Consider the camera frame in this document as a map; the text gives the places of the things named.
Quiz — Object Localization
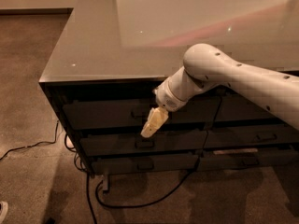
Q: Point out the grey glass-top drawer cabinet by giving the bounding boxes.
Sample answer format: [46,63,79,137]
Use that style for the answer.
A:
[38,0,299,194]

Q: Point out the dark wall baseboard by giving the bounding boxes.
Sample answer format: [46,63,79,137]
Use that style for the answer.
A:
[0,7,73,16]

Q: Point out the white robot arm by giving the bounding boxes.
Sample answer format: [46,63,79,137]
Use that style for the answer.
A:
[141,44,299,138]

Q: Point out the thin black floor cable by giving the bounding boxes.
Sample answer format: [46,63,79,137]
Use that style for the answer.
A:
[0,119,60,161]

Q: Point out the white shoe tip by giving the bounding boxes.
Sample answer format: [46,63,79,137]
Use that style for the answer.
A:
[0,201,8,224]

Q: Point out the thick black floor cable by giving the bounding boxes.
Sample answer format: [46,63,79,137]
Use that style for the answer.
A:
[85,161,200,224]

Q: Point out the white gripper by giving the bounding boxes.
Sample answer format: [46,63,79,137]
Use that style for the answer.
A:
[141,78,187,138]

